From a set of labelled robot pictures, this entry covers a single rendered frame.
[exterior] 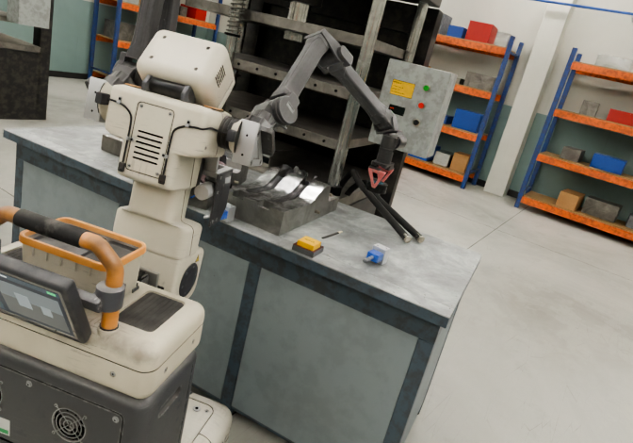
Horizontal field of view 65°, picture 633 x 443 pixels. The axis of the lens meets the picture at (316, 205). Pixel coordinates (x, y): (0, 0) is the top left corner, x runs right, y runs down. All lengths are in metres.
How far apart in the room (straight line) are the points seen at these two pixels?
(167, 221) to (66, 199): 1.06
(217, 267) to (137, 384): 0.86
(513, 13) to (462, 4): 0.80
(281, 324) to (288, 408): 0.32
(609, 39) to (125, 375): 7.66
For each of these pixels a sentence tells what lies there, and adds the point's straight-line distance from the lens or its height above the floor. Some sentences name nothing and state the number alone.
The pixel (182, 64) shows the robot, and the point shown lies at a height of 1.32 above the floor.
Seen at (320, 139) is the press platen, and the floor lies 1.01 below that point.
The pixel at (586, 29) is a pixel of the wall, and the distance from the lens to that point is 8.17.
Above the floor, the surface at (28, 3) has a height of 1.21.
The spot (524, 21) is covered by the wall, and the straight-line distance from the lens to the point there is 8.32.
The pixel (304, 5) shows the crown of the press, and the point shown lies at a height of 1.64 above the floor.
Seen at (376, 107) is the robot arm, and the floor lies 1.28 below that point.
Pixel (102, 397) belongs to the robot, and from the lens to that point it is 1.17.
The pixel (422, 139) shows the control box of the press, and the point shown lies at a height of 1.15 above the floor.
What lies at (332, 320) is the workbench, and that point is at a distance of 1.70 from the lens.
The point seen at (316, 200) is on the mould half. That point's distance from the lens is 1.91.
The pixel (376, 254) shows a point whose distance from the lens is 1.67.
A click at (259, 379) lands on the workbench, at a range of 1.96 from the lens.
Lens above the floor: 1.43
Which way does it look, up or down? 17 degrees down
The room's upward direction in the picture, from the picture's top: 14 degrees clockwise
